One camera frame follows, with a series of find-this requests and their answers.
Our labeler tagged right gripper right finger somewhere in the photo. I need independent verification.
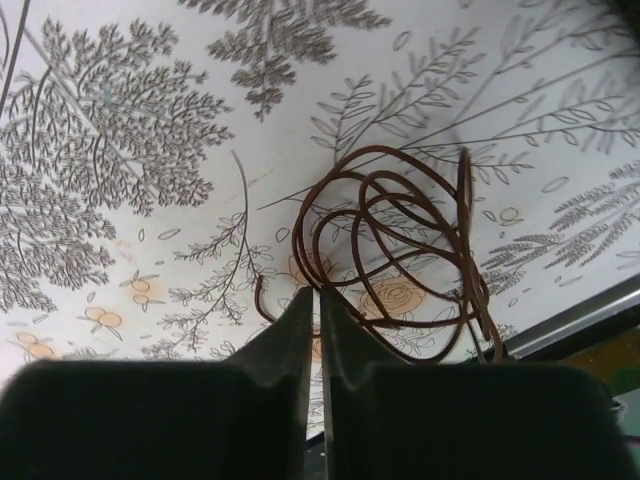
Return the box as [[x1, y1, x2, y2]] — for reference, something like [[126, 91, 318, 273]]
[[320, 291, 638, 479]]

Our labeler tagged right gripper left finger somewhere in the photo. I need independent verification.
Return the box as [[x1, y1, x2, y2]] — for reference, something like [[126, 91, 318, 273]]
[[1, 288, 313, 479]]

